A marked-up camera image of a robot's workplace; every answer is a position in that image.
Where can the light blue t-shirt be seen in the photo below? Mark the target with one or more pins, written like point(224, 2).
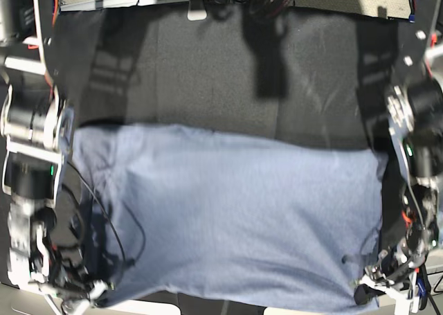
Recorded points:
point(228, 217)

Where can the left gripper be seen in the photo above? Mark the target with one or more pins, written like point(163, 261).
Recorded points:
point(397, 269)

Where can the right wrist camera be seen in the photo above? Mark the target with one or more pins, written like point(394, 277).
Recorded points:
point(75, 307)

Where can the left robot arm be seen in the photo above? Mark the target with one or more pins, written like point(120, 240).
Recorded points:
point(413, 115)

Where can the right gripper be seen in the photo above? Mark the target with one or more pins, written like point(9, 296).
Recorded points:
point(64, 283)

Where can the white camera stand base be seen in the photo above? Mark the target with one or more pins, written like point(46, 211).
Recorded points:
point(196, 10)

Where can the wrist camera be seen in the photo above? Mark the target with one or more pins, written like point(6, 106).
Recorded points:
point(75, 307)
point(406, 303)

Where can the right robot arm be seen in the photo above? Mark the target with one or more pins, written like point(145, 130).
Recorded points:
point(36, 122)

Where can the black table cloth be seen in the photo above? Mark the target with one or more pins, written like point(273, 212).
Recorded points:
point(312, 79)

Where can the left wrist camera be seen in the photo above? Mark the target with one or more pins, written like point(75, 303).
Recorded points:
point(406, 303)

